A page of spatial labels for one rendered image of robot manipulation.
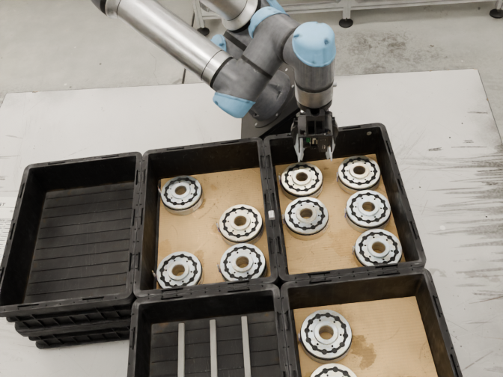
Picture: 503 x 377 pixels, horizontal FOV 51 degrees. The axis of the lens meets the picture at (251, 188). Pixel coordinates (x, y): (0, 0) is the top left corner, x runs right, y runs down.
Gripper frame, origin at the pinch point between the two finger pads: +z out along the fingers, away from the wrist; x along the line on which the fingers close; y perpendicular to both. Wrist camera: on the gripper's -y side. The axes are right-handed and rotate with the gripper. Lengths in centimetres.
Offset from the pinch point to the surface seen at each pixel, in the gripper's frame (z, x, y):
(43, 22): 95, -164, -196
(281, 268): 2.1, -7.7, 28.8
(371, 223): 8.9, 12.5, 13.9
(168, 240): 12.1, -35.2, 15.6
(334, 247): 12.1, 4.1, 18.3
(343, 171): 9.3, 7.2, -1.6
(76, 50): 95, -135, -166
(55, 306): 2, -54, 37
